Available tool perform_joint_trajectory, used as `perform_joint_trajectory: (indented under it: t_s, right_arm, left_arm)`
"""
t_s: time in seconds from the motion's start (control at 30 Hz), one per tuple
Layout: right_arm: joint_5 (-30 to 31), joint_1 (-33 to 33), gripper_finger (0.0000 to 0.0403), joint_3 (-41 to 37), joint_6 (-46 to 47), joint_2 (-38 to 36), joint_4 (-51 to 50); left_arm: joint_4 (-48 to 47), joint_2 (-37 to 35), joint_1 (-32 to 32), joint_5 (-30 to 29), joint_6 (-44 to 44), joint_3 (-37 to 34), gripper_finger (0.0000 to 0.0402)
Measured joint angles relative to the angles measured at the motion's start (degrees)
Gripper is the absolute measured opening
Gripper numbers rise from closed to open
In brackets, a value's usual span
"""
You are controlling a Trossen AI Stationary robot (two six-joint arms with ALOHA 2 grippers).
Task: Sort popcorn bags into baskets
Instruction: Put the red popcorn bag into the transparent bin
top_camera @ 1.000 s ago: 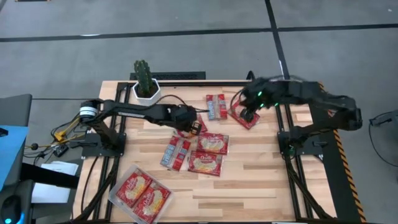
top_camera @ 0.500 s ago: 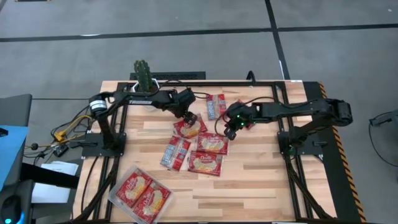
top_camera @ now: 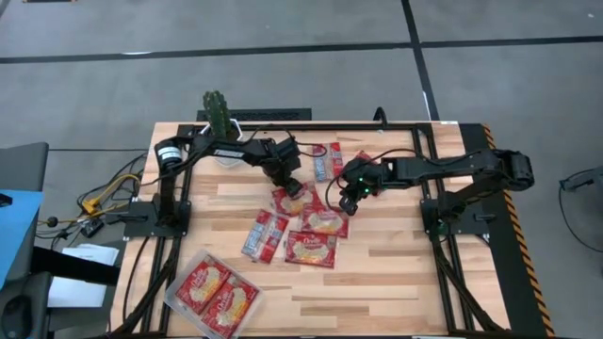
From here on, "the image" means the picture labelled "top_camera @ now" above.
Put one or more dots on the green cactus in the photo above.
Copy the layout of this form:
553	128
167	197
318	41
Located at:
216	113

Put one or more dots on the yellow black hazard tape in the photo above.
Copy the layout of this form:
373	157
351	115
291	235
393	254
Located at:
518	235

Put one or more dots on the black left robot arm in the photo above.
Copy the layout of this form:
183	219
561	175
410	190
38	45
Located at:
231	151

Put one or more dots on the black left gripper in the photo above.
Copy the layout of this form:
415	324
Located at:
280	162

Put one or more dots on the white paper sheets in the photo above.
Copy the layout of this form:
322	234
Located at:
80	292

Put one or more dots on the grey box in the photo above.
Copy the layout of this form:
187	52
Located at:
21	165

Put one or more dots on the white hexagonal plant pot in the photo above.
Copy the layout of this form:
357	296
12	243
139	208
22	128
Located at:
238	129

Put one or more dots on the clear plastic basket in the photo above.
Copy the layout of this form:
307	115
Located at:
194	263

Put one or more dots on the blue board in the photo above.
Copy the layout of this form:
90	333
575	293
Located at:
16	226

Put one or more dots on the dark floor device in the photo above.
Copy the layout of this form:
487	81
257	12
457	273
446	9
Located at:
581	178

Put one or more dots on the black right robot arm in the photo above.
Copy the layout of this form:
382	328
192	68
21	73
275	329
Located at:
424	167

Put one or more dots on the black table edge mat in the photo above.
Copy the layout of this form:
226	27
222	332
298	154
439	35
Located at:
499	263

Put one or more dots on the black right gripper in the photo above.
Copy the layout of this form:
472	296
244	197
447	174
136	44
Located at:
365	176

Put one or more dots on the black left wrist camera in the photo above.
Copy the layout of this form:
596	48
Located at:
288	148

